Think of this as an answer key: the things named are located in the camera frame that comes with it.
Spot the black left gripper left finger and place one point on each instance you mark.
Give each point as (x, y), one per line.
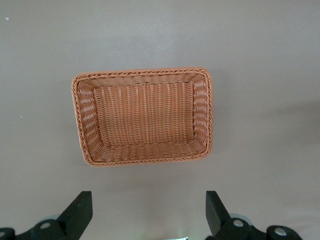
(75, 217)

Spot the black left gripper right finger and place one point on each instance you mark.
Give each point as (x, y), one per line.
(220, 220)

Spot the brown wicker basket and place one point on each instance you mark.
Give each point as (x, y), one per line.
(145, 117)

